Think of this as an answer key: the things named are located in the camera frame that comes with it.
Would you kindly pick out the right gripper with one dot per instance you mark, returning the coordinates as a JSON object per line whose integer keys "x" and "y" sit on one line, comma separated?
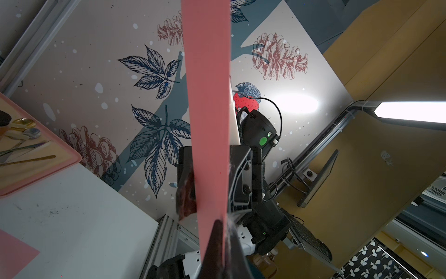
{"x": 245, "y": 181}

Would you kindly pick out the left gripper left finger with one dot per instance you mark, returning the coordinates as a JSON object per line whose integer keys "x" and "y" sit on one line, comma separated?
{"x": 213, "y": 261}

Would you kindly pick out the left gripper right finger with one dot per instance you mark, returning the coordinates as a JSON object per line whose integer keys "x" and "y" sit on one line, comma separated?
{"x": 236, "y": 266}

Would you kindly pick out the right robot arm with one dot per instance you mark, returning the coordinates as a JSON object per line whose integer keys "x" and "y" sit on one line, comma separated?
{"x": 256, "y": 224}

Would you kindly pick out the black keyboard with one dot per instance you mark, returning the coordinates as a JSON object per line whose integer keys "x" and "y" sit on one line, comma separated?
{"x": 306, "y": 237}

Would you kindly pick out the computer monitor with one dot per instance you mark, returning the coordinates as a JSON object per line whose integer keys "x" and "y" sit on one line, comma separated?
{"x": 319, "y": 180}

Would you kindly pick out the black spoon on tray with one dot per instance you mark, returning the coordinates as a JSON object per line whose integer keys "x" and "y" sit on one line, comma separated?
{"x": 28, "y": 161}

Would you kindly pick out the metal spoon on tray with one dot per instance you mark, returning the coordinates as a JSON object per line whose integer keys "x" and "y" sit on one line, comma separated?
{"x": 29, "y": 134}

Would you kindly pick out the small brown bottle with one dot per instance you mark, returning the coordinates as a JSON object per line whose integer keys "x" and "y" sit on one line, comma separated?
{"x": 5, "y": 120}

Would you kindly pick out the ceiling light panel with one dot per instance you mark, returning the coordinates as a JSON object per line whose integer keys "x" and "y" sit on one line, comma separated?
{"x": 420, "y": 111}

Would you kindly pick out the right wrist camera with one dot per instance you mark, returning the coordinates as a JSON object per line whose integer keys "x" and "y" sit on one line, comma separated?
{"x": 234, "y": 137}

